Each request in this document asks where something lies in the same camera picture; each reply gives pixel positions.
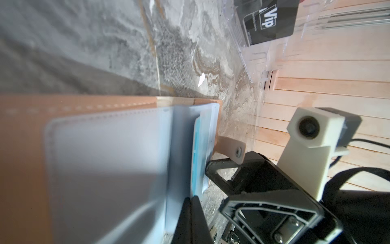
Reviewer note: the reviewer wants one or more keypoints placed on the black VIP card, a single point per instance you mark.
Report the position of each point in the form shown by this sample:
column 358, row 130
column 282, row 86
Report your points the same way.
column 267, row 20

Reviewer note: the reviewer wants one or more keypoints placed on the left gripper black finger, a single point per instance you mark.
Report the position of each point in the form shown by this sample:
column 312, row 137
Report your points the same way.
column 192, row 227

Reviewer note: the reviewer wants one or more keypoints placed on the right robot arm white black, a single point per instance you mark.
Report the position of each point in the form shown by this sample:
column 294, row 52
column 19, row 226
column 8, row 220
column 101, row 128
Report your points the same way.
column 333, row 190

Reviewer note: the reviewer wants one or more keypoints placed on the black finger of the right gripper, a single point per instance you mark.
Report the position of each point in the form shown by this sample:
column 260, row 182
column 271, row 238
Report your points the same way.
column 273, row 217
column 256, row 174

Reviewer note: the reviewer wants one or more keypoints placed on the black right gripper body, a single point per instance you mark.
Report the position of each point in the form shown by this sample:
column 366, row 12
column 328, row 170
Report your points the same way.
column 349, row 222

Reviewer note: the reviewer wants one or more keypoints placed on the clear acrylic tiered organizer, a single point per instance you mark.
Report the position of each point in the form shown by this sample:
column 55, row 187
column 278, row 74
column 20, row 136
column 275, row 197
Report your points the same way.
column 324, row 31

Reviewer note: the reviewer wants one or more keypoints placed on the teal card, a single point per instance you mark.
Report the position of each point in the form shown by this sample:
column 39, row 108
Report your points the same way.
column 199, row 155

